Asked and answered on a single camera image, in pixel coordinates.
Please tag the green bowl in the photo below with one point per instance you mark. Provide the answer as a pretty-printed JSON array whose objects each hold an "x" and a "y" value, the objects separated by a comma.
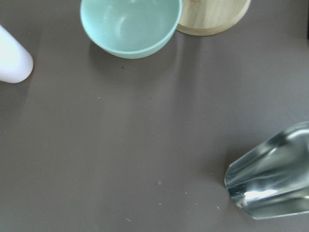
[{"x": 130, "y": 28}]

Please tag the wooden cup tree stand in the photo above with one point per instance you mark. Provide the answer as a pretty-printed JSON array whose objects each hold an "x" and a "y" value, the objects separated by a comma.
[{"x": 210, "y": 17}]

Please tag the metal scoop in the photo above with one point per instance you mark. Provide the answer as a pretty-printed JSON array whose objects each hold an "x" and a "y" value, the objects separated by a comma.
[{"x": 272, "y": 180}]

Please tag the pink cup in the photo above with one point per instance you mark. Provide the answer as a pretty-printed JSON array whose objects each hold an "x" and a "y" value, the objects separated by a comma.
[{"x": 16, "y": 63}]

